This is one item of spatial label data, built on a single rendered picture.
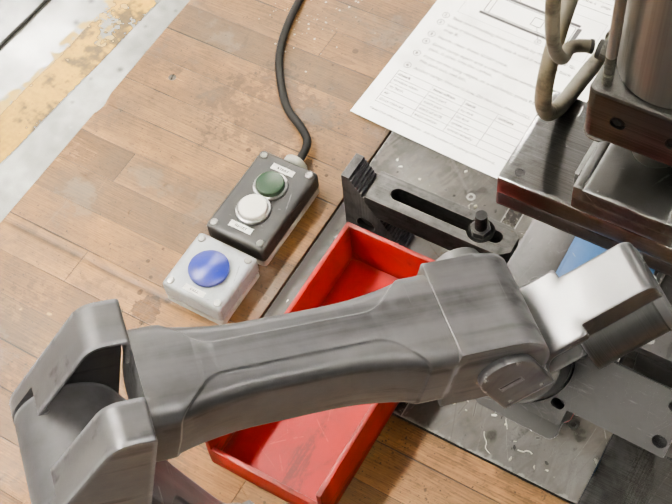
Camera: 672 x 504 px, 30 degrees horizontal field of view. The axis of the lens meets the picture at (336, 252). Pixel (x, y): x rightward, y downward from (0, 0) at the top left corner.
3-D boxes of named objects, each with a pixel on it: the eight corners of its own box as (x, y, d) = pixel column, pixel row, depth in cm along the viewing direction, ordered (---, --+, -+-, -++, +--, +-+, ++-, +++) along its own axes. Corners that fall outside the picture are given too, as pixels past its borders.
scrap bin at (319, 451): (211, 461, 113) (200, 433, 108) (351, 254, 124) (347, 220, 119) (325, 523, 109) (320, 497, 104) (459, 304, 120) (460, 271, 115)
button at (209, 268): (182, 284, 121) (179, 273, 119) (205, 253, 123) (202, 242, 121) (217, 301, 120) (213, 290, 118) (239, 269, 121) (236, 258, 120)
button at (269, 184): (252, 198, 126) (249, 187, 124) (267, 178, 127) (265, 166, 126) (276, 209, 125) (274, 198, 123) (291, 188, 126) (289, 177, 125)
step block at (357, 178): (346, 227, 125) (340, 174, 118) (361, 206, 127) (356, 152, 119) (403, 253, 123) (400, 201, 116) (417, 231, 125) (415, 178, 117)
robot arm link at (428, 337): (510, 228, 77) (1, 318, 67) (572, 349, 72) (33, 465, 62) (462, 337, 86) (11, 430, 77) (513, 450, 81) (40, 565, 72)
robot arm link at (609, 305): (636, 244, 84) (584, 169, 75) (696, 350, 80) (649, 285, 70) (488, 328, 87) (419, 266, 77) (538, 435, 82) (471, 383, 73)
